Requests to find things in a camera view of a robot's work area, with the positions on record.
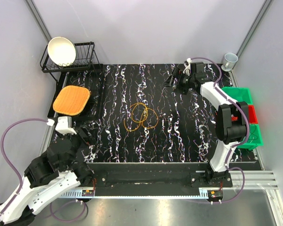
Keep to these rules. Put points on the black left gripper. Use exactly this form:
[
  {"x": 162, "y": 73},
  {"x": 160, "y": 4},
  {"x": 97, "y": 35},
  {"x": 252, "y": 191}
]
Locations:
[{"x": 89, "y": 139}]

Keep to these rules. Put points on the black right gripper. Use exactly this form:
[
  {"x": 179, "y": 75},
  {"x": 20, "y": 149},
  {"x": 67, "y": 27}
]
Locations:
[{"x": 177, "y": 74}]

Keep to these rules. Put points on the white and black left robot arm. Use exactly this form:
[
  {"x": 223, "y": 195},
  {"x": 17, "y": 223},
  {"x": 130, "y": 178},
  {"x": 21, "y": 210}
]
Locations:
[{"x": 46, "y": 178}]

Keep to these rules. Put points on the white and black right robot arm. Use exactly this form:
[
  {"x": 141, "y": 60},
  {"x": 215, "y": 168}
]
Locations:
[{"x": 232, "y": 117}]

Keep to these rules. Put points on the orange woven basket tray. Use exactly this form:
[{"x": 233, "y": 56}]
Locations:
[{"x": 71, "y": 100}]

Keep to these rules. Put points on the black marbled mat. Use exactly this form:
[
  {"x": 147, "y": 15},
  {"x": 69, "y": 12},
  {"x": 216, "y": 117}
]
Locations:
[{"x": 143, "y": 121}]

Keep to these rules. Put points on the black tray under basket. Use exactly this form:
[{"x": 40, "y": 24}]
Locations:
[{"x": 94, "y": 81}]

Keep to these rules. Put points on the white mug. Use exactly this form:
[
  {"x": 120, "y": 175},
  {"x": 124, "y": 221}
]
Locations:
[{"x": 229, "y": 61}]

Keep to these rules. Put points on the green bin far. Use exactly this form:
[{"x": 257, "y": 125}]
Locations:
[{"x": 239, "y": 94}]

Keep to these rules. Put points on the green bin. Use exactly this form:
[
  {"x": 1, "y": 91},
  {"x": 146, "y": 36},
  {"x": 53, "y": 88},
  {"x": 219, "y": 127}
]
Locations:
[
  {"x": 255, "y": 138},
  {"x": 239, "y": 94}
]

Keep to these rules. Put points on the white bowl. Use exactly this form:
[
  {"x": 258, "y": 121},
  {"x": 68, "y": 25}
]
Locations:
[{"x": 61, "y": 51}]

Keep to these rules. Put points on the red bin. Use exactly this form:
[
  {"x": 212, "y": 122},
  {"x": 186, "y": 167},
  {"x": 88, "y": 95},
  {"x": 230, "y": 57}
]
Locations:
[{"x": 252, "y": 115}]

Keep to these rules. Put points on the green bin near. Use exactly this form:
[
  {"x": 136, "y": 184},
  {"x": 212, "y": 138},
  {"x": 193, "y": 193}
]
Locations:
[{"x": 255, "y": 138}]

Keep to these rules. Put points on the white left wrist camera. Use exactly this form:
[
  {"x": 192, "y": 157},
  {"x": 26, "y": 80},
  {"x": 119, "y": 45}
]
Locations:
[{"x": 62, "y": 125}]

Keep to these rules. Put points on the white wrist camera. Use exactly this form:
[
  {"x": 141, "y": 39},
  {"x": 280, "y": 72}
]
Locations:
[
  {"x": 187, "y": 70},
  {"x": 62, "y": 125}
]

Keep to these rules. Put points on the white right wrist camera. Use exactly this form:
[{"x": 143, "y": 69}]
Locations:
[{"x": 187, "y": 70}]

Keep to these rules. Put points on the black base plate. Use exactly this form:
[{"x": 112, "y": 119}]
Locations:
[{"x": 148, "y": 180}]

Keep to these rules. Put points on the black wire dish rack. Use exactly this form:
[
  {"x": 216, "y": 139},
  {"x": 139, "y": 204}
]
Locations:
[{"x": 86, "y": 59}]

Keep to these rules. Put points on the aluminium frame rail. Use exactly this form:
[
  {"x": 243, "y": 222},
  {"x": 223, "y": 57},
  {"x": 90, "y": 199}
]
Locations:
[{"x": 166, "y": 198}]

